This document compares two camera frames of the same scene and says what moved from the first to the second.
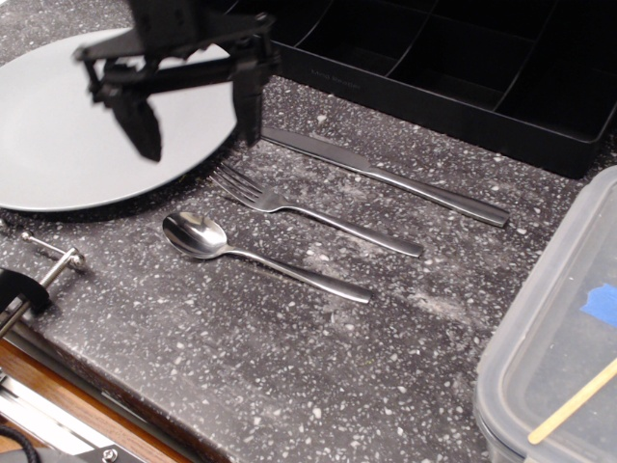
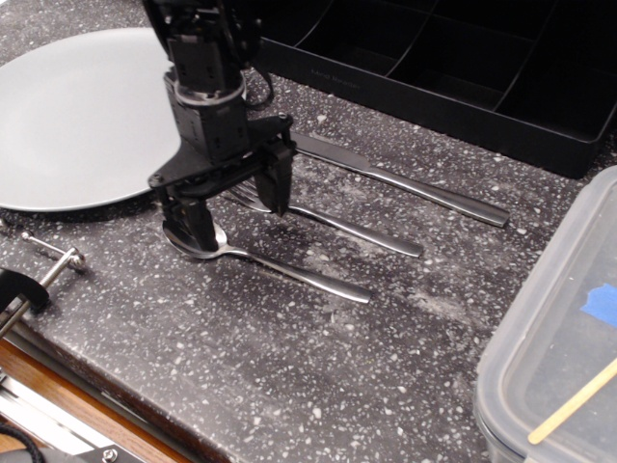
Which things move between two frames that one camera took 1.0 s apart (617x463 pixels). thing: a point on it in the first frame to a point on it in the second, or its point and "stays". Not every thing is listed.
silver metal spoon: x=198 y=235 stays
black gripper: x=181 y=43 to x=219 y=145
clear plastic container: x=546 y=384 stays
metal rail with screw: x=54 y=436 stays
